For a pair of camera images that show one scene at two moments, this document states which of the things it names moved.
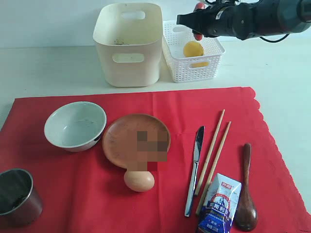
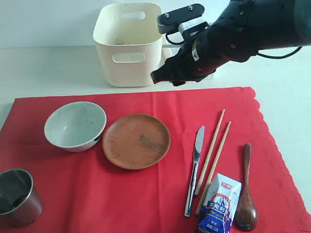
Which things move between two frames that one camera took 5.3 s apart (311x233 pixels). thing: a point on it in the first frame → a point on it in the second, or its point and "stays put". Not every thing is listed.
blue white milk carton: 219,204 stays put
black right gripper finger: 208,32 → 178,83
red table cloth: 142,162 stays put
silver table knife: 198,148 stays put
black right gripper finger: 198,19 → 167,72
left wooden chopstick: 209,154 stays put
